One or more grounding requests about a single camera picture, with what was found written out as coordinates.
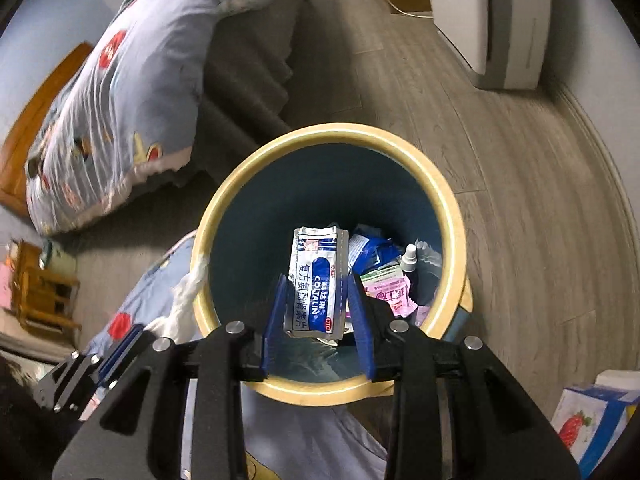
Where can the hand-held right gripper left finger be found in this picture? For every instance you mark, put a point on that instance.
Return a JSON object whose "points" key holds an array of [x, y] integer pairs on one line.
{"points": [[274, 330]]}

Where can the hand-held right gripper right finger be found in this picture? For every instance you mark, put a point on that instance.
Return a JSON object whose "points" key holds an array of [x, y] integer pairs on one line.
{"points": [[362, 330]]}

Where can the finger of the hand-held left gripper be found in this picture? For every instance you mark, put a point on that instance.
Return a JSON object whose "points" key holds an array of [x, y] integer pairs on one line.
{"points": [[120, 355]]}

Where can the black white medicine box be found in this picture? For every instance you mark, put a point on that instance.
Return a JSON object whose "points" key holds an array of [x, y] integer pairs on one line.
{"points": [[312, 290]]}

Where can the blue wet wipes pack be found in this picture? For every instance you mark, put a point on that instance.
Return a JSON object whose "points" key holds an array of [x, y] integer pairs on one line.
{"points": [[372, 252]]}

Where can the purple spray bottle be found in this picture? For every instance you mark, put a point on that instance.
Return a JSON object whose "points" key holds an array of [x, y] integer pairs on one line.
{"points": [[409, 257]]}

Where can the white tissue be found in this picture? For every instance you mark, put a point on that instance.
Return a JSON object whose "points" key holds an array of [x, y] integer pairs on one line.
{"points": [[187, 300]]}

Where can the yellow rimmed blue trash bin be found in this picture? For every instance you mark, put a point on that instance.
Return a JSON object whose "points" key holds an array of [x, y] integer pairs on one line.
{"points": [[300, 185]]}

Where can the pink printed packet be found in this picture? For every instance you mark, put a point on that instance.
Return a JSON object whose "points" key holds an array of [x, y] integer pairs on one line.
{"points": [[390, 292]]}

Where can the blue printed blanket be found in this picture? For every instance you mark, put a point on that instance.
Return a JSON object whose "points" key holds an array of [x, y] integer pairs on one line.
{"points": [[145, 290]]}

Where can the wooden nightstand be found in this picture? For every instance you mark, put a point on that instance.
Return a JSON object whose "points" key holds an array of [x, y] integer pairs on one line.
{"points": [[45, 300]]}

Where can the clear plastic bag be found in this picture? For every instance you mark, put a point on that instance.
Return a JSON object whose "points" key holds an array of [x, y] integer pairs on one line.
{"points": [[430, 260]]}

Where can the strawberry print box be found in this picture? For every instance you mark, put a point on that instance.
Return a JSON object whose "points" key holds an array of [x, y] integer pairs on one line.
{"points": [[575, 425]]}

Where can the wooden bed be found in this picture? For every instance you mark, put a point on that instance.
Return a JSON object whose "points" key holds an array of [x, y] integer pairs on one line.
{"points": [[30, 125]]}

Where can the blue printed duvet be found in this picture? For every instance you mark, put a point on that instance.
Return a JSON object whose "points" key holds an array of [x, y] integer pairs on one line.
{"points": [[125, 85]]}

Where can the white grey air purifier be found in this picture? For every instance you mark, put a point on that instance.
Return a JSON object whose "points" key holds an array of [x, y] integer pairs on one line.
{"points": [[475, 20]]}

